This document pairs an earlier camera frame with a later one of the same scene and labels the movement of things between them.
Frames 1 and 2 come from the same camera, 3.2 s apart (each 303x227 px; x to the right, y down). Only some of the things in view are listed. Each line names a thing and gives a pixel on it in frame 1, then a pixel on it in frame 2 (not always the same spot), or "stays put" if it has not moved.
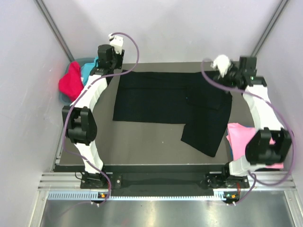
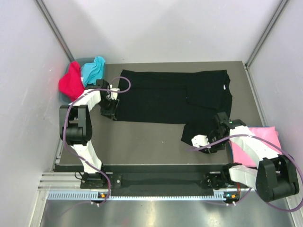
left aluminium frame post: x=55 y=30 stays put
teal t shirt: x=86 y=69 stays put
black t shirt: x=191 y=98 stays put
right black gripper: x=232 y=69 -> x=213 y=148
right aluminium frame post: x=282 y=6 stays put
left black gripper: x=119 y=57 -> x=112 y=112
